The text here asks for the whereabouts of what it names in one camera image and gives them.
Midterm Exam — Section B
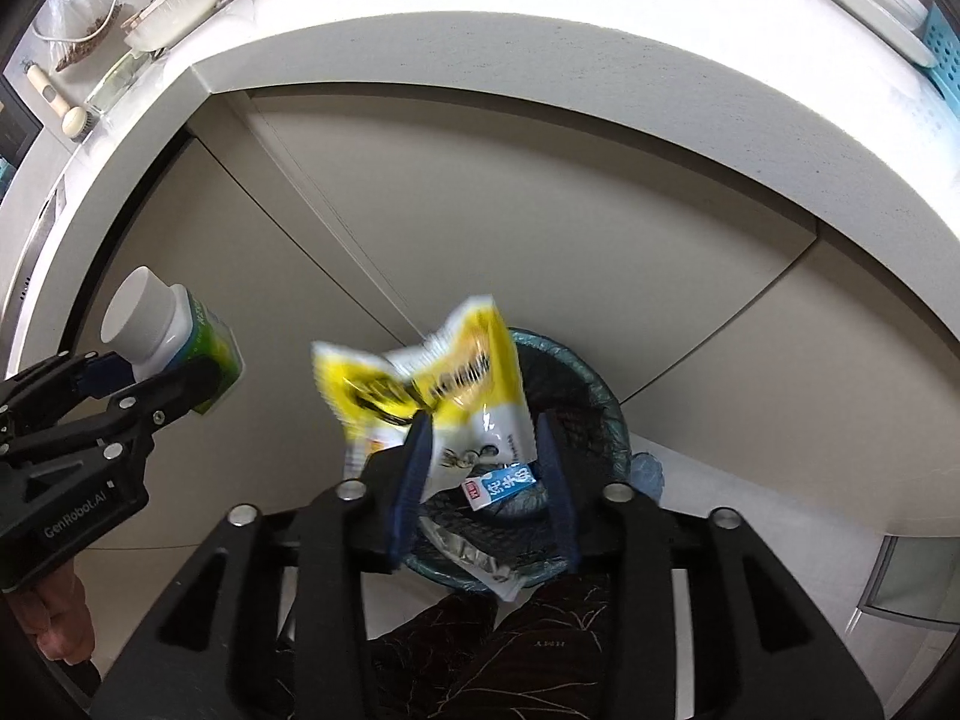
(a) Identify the blue plastic utensil holder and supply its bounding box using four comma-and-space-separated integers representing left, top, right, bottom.
921, 4, 960, 117

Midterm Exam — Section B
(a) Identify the blue rimmed plate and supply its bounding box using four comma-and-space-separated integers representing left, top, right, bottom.
835, 0, 937, 68

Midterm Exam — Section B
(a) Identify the yellow snack bag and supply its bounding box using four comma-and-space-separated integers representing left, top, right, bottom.
311, 296, 537, 497

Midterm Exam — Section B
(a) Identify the wooden handle brush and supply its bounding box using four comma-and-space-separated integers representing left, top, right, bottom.
25, 62, 93, 143

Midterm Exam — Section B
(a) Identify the person's blue shoe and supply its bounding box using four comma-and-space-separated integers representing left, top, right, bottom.
628, 452, 665, 504

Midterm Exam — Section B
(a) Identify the person's left hand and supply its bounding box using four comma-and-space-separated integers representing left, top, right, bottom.
5, 561, 96, 665

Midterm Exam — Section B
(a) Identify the clear plastic bag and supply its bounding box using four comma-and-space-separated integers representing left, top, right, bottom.
31, 0, 121, 73

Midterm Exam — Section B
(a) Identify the blue white milk carton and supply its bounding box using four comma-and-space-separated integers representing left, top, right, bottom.
460, 463, 537, 512

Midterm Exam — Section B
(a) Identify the black mesh trash bin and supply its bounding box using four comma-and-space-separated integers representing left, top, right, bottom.
421, 328, 631, 589

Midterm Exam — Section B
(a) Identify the white pill bottle green label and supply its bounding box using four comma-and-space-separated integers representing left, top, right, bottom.
99, 265, 245, 415

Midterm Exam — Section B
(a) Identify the clear glass dish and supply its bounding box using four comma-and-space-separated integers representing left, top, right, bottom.
83, 49, 163, 117

